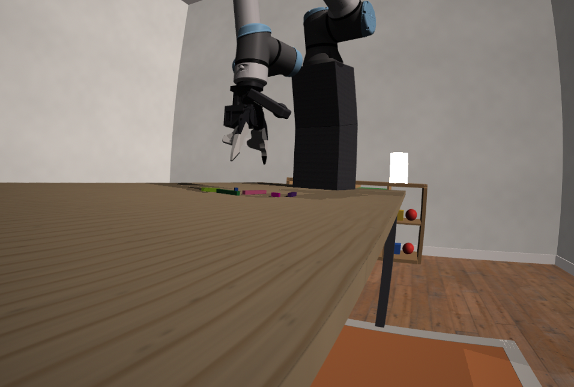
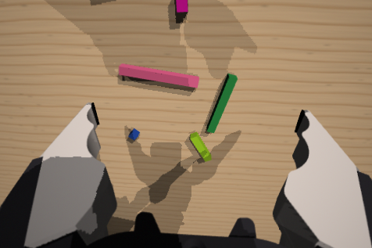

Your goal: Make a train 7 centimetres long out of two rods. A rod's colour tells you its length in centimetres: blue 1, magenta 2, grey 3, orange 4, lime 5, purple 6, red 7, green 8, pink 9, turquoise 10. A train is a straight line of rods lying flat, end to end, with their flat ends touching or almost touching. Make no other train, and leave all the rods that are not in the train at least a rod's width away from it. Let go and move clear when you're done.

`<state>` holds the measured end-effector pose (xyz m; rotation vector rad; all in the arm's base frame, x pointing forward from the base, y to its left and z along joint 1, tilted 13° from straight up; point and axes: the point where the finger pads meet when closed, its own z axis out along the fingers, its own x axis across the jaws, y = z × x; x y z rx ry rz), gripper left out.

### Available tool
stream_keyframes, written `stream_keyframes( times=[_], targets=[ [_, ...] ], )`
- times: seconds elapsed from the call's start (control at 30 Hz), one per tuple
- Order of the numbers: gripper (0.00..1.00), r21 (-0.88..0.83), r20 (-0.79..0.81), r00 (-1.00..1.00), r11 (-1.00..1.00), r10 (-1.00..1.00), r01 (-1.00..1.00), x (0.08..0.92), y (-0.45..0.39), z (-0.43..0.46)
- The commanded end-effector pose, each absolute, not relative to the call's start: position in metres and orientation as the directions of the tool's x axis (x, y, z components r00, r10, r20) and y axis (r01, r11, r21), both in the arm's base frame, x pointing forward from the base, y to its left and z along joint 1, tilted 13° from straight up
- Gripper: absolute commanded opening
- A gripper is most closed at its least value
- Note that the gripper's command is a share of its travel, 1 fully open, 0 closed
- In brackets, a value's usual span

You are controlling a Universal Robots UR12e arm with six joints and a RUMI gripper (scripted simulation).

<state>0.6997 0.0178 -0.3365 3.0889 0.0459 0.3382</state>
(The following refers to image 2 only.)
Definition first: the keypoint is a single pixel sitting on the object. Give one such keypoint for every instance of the pink rod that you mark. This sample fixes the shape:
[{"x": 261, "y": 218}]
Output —
[{"x": 158, "y": 75}]

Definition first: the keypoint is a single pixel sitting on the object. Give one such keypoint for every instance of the small blue block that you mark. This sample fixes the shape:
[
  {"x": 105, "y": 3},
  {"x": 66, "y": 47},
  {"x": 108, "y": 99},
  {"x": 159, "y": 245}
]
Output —
[{"x": 134, "y": 134}]

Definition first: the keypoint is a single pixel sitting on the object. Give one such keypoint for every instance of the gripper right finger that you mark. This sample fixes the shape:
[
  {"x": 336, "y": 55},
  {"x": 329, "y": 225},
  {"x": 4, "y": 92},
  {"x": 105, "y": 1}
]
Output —
[{"x": 326, "y": 202}]

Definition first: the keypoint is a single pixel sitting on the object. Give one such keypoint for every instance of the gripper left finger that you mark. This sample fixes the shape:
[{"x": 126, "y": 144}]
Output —
[{"x": 64, "y": 199}]

